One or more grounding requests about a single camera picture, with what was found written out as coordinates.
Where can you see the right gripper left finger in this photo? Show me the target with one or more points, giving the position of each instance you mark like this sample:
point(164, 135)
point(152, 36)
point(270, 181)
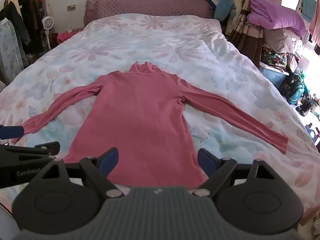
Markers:
point(96, 171)

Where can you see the brown patterned curtain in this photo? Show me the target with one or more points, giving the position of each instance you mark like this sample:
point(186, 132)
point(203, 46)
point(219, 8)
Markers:
point(246, 37)

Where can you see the floral white duvet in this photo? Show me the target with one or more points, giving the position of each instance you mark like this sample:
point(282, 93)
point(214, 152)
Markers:
point(195, 49)

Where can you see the blue storage box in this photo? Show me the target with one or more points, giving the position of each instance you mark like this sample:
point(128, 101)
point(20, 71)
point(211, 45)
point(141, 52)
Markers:
point(275, 76)

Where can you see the magenta clothes beside bed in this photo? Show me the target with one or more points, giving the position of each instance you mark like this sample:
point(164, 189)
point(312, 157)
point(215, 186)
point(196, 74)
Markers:
point(62, 37)

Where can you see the mauve padded headboard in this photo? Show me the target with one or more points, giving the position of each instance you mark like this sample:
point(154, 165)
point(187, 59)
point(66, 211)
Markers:
point(97, 9)

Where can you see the teal hanging towel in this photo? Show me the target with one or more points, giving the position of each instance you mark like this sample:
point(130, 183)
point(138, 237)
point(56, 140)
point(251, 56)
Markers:
point(308, 9)

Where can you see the dark hanging clothes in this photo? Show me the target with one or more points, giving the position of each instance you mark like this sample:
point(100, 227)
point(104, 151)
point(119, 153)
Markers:
point(27, 18)

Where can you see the pink turtleneck sweater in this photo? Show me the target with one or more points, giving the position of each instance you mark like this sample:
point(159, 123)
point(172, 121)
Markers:
point(140, 112)

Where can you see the white standing fan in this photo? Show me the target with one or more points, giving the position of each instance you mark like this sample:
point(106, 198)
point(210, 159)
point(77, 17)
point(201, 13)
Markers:
point(48, 23)

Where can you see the light floral hanging garment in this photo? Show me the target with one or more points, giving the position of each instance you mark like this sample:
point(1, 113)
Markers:
point(11, 59)

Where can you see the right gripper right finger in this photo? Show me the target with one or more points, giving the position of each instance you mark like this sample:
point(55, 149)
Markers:
point(217, 170)

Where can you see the wall power socket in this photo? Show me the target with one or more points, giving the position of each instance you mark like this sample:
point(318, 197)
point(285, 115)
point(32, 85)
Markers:
point(71, 7)

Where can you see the blue clothes pile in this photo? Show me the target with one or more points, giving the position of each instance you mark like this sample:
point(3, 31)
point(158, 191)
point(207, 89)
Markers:
point(225, 8)

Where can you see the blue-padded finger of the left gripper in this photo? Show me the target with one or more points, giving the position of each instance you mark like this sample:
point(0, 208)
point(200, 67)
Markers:
point(11, 132)

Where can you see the purple folded blanket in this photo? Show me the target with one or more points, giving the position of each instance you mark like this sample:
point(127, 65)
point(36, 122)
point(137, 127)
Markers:
point(271, 15)

